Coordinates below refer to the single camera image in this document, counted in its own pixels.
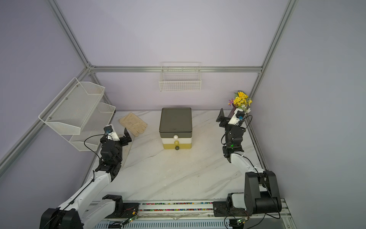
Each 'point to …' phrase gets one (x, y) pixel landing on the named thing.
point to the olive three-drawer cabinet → (176, 128)
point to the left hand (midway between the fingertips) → (118, 132)
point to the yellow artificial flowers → (241, 100)
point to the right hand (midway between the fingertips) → (228, 112)
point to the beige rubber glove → (135, 124)
